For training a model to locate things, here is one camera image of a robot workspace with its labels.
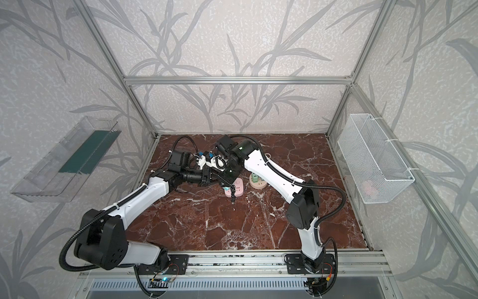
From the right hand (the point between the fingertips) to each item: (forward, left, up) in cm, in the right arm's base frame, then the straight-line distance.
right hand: (225, 173), depth 79 cm
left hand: (-2, 0, +2) cm, 3 cm away
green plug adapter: (+6, -13, -13) cm, 19 cm away
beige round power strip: (+4, -16, -17) cm, 23 cm away
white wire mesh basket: (-7, -54, +15) cm, 56 cm away
